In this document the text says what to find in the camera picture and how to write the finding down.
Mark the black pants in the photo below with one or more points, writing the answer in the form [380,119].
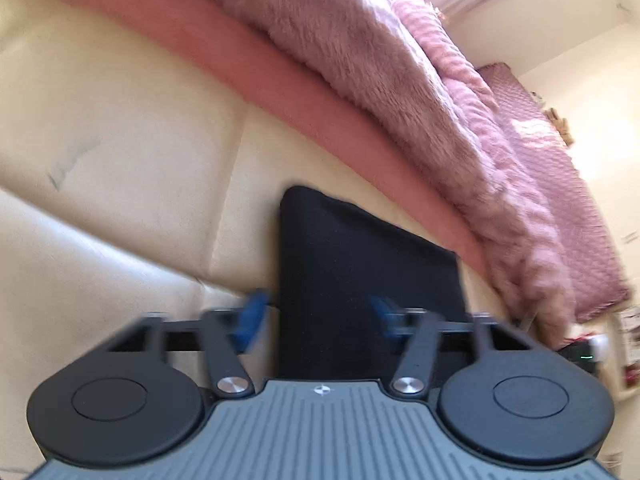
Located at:
[335,258]

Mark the salmon pink bed sheet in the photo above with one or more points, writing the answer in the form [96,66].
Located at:
[245,59]

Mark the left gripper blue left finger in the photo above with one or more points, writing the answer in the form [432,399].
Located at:
[219,338]

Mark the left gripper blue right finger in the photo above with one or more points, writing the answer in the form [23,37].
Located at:
[429,348]

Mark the fluffy pink blanket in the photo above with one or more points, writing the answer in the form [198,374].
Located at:
[446,125]

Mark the quilted pink headboard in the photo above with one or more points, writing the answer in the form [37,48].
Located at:
[597,276]

